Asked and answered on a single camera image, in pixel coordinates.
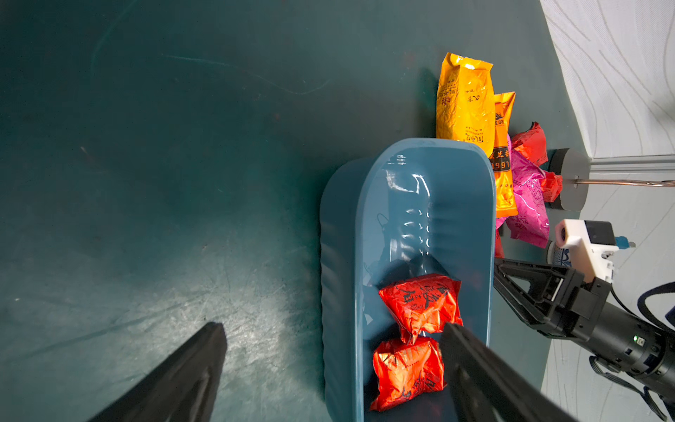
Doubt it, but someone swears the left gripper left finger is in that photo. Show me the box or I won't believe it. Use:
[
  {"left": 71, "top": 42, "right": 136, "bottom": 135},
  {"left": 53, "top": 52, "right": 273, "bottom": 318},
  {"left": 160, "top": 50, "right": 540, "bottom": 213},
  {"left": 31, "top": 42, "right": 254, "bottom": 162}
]
[{"left": 92, "top": 322, "right": 228, "bottom": 421}]

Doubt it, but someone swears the blue plastic storage box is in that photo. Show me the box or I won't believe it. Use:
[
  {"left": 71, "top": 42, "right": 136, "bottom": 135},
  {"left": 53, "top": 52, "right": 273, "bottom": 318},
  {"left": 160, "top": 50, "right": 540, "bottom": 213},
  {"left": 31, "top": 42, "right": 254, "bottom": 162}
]
[{"left": 319, "top": 138, "right": 496, "bottom": 421}]

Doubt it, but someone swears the red tea bag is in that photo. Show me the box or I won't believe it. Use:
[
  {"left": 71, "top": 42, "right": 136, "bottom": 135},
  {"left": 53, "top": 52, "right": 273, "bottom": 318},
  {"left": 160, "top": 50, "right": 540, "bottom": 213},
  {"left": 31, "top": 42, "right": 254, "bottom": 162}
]
[
  {"left": 379, "top": 274, "right": 463, "bottom": 345},
  {"left": 370, "top": 338, "right": 446, "bottom": 413},
  {"left": 495, "top": 229, "right": 504, "bottom": 258},
  {"left": 540, "top": 172, "right": 564, "bottom": 203},
  {"left": 512, "top": 121, "right": 548, "bottom": 166}
]

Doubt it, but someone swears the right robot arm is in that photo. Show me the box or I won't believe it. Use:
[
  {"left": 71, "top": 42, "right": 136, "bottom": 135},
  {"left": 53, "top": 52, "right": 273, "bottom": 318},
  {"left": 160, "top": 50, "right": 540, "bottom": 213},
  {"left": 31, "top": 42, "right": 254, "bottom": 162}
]
[{"left": 493, "top": 258, "right": 674, "bottom": 421}]

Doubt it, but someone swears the green table mat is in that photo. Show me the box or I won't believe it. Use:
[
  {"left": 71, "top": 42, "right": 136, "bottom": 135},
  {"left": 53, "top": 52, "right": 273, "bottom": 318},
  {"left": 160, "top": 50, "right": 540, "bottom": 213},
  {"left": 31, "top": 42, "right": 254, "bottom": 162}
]
[{"left": 1, "top": 1, "right": 584, "bottom": 421}]

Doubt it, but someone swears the blue yellow patterned bowl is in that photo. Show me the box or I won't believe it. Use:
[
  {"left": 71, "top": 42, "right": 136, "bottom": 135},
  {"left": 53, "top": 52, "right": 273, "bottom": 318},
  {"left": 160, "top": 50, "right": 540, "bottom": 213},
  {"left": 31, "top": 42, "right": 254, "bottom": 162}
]
[{"left": 546, "top": 241, "right": 572, "bottom": 267}]

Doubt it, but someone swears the large magenta tea bag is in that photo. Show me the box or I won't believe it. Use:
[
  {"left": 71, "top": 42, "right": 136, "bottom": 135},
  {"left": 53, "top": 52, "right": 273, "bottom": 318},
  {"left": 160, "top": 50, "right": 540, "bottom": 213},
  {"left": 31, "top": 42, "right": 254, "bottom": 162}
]
[{"left": 496, "top": 144, "right": 550, "bottom": 248}]

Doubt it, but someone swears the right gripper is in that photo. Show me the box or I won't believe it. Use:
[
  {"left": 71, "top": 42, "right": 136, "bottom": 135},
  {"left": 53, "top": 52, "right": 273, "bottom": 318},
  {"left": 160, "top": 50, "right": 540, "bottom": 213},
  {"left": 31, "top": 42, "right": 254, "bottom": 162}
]
[{"left": 493, "top": 258, "right": 612, "bottom": 338}]

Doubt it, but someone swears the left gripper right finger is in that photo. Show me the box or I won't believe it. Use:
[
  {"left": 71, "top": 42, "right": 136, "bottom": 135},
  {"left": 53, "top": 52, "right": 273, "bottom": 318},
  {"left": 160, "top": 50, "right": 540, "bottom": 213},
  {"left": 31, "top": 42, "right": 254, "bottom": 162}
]
[{"left": 441, "top": 324, "right": 574, "bottom": 421}]

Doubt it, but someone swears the metal scroll hook stand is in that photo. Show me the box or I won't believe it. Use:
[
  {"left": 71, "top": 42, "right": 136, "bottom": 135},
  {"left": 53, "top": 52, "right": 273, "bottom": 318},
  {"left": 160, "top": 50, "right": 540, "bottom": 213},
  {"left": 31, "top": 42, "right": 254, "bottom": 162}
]
[{"left": 546, "top": 148, "right": 674, "bottom": 212}]

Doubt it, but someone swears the yellow tea bag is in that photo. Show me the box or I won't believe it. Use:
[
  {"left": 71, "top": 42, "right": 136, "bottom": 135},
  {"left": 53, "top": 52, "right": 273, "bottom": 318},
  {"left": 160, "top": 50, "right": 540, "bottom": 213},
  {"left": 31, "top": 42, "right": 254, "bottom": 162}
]
[{"left": 435, "top": 53, "right": 496, "bottom": 156}]

